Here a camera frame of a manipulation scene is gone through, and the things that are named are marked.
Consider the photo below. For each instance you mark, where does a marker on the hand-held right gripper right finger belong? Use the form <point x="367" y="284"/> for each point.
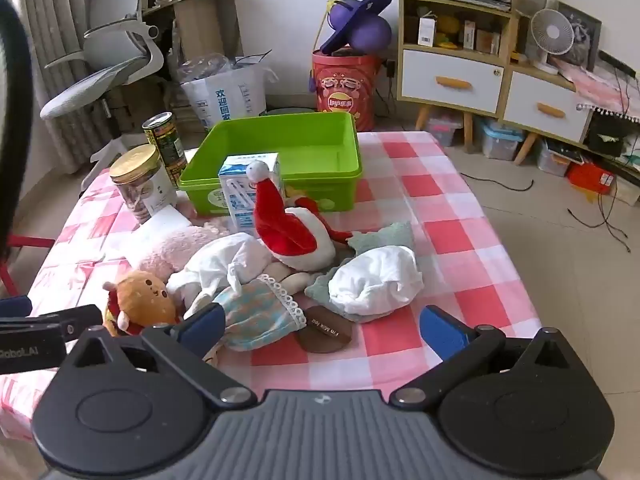
<point x="442" y="332"/>

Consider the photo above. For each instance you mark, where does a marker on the white blue milk carton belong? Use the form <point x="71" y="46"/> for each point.
<point x="239" y="195"/>

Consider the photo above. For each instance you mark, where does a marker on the grey white office chair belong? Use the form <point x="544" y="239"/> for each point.
<point x="125" y="67"/>

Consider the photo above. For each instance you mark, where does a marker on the white printed plastic bag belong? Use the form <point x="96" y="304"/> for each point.
<point x="225" y="95"/>

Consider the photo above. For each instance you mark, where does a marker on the light blue lace-trimmed cloth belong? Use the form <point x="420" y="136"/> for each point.
<point x="255" y="315"/>

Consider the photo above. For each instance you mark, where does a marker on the black box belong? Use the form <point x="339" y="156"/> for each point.
<point x="605" y="135"/>

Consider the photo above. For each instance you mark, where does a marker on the wooden desk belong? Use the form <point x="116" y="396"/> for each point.
<point x="205" y="20"/>

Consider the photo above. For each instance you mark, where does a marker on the pink checked tablecloth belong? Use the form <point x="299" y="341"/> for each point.
<point x="450" y="210"/>

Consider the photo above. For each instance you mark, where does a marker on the dark framed picture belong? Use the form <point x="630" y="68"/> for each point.
<point x="585" y="35"/>

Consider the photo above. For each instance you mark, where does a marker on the clear storage box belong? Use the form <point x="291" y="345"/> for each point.
<point x="442" y="130"/>

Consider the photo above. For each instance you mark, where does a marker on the pink fringed cloth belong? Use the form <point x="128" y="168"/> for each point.
<point x="600" y="82"/>

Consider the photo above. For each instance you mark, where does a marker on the red snack bucket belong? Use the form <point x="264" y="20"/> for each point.
<point x="345" y="90"/>

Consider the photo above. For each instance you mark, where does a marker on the stuffed toys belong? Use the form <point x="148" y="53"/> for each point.
<point x="170" y="250"/>

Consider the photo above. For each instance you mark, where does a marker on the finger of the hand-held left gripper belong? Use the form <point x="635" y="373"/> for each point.
<point x="60" y="319"/>
<point x="15" y="306"/>

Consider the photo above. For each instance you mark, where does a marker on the small brown boxes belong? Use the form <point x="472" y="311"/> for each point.
<point x="482" y="37"/>

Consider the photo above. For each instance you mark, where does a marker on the small white box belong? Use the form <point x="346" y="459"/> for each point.
<point x="426" y="30"/>

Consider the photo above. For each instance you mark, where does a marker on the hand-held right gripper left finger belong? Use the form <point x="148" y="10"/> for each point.
<point x="202" y="327"/>

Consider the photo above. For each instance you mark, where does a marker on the wooden shelf cabinet white drawer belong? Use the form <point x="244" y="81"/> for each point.
<point x="450" y="80"/>

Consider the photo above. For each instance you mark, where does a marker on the yellow toy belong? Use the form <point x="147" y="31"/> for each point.
<point x="447" y="30"/>

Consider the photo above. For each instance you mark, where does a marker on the blue lidded storage box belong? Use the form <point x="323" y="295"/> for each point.
<point x="500" y="142"/>

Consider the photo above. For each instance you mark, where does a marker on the orange plush toy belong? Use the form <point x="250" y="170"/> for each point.
<point x="145" y="295"/>

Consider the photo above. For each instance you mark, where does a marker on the red white santa hat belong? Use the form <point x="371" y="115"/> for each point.
<point x="272" y="225"/>

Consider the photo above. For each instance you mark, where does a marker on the light green towel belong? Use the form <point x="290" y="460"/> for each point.
<point x="385" y="235"/>

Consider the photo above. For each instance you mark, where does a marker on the red box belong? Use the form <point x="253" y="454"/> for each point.
<point x="592" y="177"/>

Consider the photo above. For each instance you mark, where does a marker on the beige plush doll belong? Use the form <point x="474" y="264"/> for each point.
<point x="295" y="277"/>

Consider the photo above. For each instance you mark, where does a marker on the low wooden cabinet white drawer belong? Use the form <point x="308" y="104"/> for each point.
<point x="545" y="107"/>

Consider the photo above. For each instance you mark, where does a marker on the cardboard box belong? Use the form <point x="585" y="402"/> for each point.
<point x="135" y="105"/>

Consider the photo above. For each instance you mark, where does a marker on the white cloth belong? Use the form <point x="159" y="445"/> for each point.
<point x="375" y="275"/>
<point x="215" y="260"/>

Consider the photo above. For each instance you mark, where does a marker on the purple bounce ball toy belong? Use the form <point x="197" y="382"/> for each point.
<point x="367" y="35"/>

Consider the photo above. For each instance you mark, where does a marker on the green plastic bin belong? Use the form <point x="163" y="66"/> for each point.
<point x="300" y="160"/>

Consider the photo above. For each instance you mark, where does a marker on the red metal frame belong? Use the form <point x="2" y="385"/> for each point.
<point x="30" y="241"/>

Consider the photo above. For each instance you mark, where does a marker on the dark printed tin can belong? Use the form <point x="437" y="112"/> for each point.
<point x="165" y="145"/>

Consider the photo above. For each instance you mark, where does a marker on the white desk fan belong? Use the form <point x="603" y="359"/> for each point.
<point x="550" y="32"/>

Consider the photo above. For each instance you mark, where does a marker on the clear cookie jar gold lid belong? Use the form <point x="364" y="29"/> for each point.
<point x="145" y="185"/>

